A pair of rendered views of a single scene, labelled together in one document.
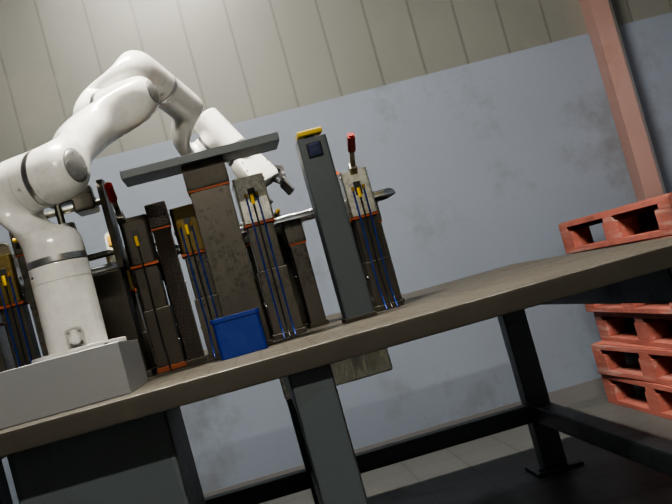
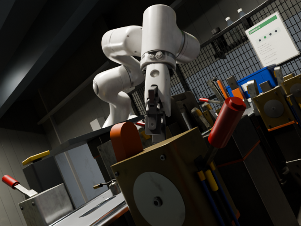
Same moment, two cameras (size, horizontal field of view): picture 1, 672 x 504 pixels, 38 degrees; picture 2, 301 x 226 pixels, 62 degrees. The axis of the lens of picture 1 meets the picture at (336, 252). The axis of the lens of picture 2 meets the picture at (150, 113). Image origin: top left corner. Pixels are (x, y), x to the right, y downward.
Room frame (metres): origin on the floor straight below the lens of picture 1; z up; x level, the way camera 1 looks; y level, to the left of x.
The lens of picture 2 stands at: (3.04, -0.27, 1.08)
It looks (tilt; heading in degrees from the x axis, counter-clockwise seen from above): 5 degrees up; 135
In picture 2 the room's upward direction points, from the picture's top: 25 degrees counter-clockwise
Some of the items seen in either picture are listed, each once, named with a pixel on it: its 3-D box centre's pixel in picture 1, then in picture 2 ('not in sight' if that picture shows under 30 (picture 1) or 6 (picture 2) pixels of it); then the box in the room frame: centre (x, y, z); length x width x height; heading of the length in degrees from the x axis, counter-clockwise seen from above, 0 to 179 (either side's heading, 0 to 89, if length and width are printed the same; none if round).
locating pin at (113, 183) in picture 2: not in sight; (116, 191); (2.61, -0.01, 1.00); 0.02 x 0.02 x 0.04
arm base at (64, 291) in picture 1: (69, 308); not in sight; (1.95, 0.55, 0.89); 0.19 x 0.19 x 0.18
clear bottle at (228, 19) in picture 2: not in sight; (233, 29); (2.31, 1.61, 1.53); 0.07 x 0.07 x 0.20
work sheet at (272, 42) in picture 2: not in sight; (271, 42); (2.52, 1.54, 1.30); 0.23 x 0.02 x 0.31; 7
